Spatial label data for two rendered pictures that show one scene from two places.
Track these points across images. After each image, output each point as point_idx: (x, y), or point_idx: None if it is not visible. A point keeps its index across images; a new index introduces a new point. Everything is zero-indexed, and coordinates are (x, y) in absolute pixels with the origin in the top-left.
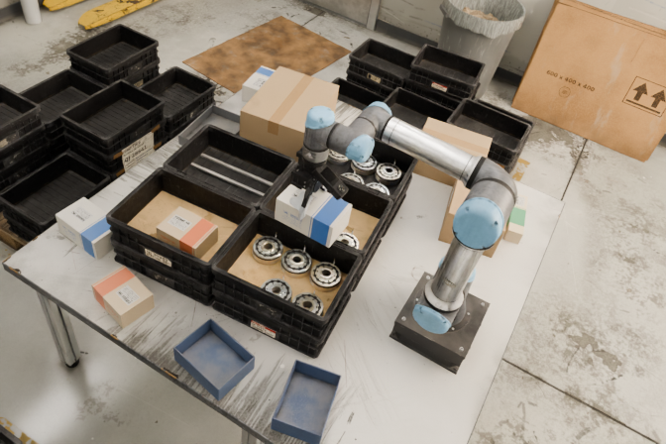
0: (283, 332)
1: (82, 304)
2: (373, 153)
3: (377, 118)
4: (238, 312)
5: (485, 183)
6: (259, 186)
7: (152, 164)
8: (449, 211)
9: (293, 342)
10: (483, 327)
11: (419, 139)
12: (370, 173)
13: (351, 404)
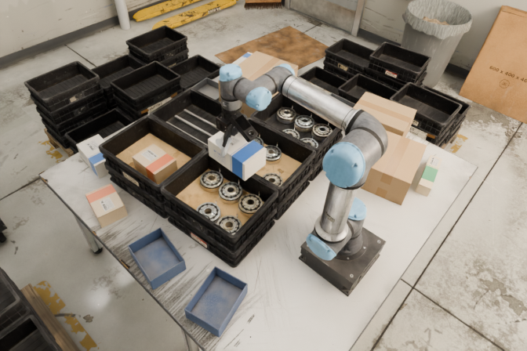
0: (212, 244)
1: (80, 208)
2: (313, 115)
3: (278, 75)
4: (182, 225)
5: (355, 131)
6: None
7: None
8: None
9: (219, 253)
10: (380, 261)
11: (310, 93)
12: (307, 131)
13: (254, 308)
